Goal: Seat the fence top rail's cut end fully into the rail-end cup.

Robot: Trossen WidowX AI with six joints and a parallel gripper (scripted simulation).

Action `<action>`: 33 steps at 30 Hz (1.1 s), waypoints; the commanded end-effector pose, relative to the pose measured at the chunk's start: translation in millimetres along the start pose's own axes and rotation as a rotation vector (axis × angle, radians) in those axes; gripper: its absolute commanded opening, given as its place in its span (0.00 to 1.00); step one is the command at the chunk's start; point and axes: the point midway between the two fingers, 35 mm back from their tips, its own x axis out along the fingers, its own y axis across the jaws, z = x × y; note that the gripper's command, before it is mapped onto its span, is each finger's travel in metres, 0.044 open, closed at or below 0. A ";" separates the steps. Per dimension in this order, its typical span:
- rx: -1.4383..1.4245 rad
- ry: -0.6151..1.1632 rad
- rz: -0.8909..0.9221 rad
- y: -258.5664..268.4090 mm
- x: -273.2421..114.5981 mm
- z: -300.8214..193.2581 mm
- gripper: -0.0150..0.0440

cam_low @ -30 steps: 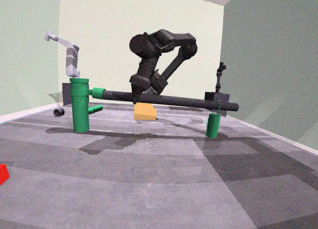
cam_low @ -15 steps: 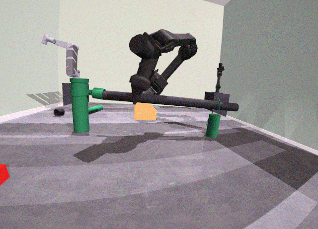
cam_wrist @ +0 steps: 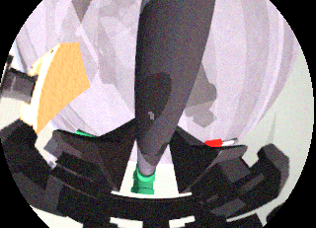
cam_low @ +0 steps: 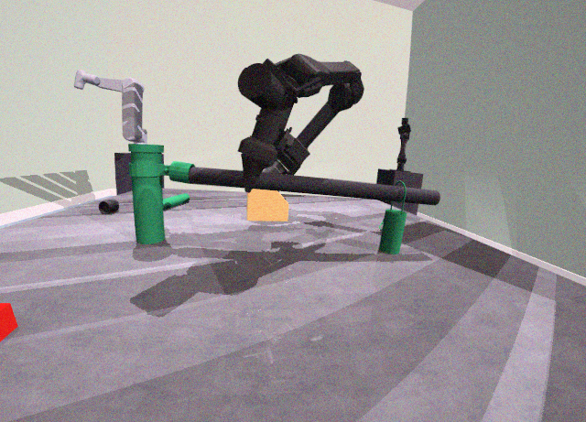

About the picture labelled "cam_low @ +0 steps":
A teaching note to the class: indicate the green post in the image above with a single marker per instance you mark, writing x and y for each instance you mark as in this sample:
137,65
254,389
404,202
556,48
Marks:
147,195

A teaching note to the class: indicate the green tube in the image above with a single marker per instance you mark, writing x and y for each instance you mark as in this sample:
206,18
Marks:
175,200

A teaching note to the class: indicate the green cylinder with hook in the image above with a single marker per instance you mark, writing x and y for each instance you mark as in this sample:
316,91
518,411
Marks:
394,225

